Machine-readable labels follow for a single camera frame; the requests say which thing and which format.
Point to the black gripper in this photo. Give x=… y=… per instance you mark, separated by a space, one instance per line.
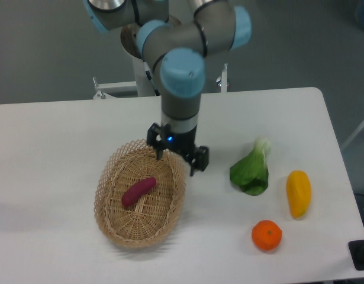
x=161 y=138

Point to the purple sweet potato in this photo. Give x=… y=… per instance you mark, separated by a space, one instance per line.
x=137 y=190

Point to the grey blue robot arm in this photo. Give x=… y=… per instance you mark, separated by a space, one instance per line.
x=175 y=55

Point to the woven wicker basket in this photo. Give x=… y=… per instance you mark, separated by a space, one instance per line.
x=151 y=219

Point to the green bok choy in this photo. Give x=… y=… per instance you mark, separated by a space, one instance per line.
x=251 y=173

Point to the orange tangerine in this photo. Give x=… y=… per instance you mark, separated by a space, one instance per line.
x=266 y=235

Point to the yellow mango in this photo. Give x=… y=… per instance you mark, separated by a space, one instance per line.
x=298 y=190

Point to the white furniture leg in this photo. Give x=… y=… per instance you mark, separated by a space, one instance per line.
x=352 y=136

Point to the black box at table edge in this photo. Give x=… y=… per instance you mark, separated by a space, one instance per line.
x=356 y=249

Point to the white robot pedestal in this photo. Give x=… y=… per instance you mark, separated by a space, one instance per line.
x=128 y=39

